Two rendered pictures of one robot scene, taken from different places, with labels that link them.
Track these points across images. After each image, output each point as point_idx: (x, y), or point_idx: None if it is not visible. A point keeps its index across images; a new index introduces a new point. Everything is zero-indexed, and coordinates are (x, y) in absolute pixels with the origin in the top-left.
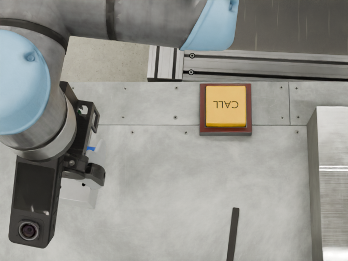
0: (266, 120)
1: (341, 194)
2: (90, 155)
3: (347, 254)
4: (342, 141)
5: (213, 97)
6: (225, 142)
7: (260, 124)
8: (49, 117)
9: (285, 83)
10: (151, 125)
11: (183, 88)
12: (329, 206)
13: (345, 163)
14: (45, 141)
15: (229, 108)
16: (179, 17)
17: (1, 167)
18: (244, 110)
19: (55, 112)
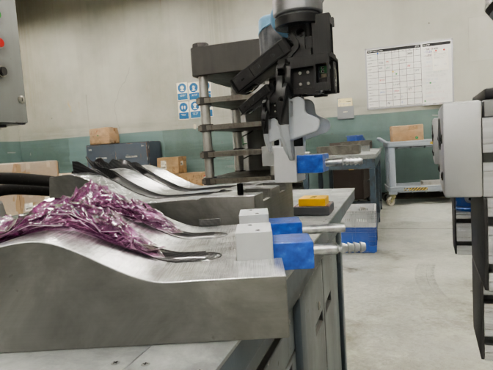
0: (302, 217)
1: (229, 184)
2: (274, 120)
3: (193, 186)
4: (263, 181)
5: (319, 195)
6: None
7: (301, 216)
8: (263, 40)
9: (329, 219)
10: None
11: (334, 208)
12: (224, 184)
13: (247, 182)
14: (260, 54)
15: (310, 197)
16: None
17: (304, 194)
18: (307, 198)
19: (265, 41)
